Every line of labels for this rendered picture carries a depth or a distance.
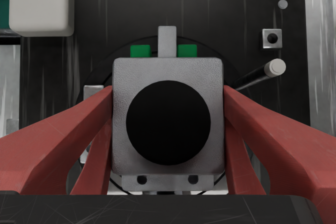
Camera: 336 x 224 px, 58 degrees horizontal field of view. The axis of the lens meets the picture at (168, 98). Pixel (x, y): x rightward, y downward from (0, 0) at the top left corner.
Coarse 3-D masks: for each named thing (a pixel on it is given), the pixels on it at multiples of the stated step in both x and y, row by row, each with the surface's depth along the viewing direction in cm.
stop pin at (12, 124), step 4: (8, 120) 25; (12, 120) 25; (16, 120) 25; (8, 124) 25; (12, 124) 25; (16, 124) 25; (8, 128) 25; (12, 128) 25; (16, 128) 25; (8, 132) 25
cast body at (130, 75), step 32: (160, 32) 16; (128, 64) 12; (160, 64) 12; (192, 64) 12; (128, 96) 12; (160, 96) 11; (192, 96) 11; (128, 128) 11; (160, 128) 10; (192, 128) 11; (128, 160) 11; (160, 160) 10; (192, 160) 11; (224, 160) 12
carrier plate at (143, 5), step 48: (96, 0) 25; (144, 0) 25; (192, 0) 25; (240, 0) 25; (288, 0) 26; (48, 48) 25; (96, 48) 25; (240, 48) 25; (288, 48) 25; (48, 96) 25; (288, 96) 25
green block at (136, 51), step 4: (132, 48) 18; (136, 48) 18; (140, 48) 18; (144, 48) 18; (148, 48) 18; (132, 52) 18; (136, 52) 18; (140, 52) 18; (144, 52) 18; (148, 52) 18; (132, 56) 18; (136, 56) 18; (140, 56) 18; (144, 56) 18; (148, 56) 18
